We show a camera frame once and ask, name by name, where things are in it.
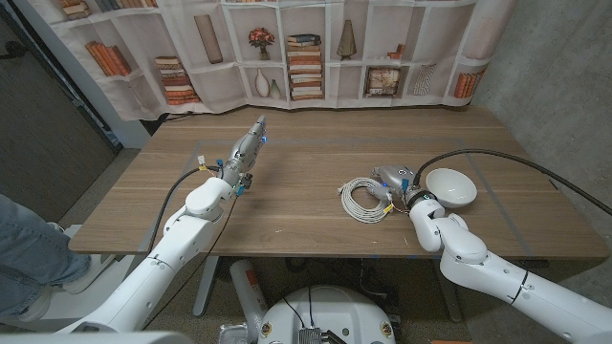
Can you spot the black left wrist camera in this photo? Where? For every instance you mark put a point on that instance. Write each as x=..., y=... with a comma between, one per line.
x=246, y=180

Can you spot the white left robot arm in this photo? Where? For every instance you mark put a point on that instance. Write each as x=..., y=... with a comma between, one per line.
x=162, y=258

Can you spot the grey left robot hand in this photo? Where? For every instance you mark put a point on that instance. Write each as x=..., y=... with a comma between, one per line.
x=244, y=153

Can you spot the foil tray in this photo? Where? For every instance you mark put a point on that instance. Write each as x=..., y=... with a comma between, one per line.
x=234, y=334

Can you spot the printed bookshelf backdrop cloth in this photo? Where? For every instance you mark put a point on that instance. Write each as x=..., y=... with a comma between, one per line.
x=215, y=91

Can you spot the person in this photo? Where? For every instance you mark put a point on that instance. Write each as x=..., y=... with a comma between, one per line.
x=28, y=248

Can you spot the dark grey door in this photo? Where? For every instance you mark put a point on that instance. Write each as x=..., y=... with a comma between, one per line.
x=43, y=134

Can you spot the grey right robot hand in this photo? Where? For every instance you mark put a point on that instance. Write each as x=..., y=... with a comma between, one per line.
x=397, y=177

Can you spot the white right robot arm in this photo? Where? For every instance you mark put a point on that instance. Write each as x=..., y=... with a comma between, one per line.
x=478, y=267

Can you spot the white roll with orange label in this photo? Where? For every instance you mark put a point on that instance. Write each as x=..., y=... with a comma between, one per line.
x=246, y=296

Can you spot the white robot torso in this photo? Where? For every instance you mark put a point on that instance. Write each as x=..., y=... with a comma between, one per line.
x=95, y=339

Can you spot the white connector with yellow tag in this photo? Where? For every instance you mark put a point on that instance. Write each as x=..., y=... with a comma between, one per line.
x=202, y=160
x=388, y=208

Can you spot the grey finned box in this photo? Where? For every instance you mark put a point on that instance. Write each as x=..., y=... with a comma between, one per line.
x=310, y=337

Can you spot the white bowl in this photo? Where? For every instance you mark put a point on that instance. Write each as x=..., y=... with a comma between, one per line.
x=452, y=188

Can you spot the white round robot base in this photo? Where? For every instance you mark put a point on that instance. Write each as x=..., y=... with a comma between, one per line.
x=334, y=310

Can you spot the grey table leg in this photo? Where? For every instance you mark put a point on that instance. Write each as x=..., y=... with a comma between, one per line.
x=447, y=296
x=205, y=286

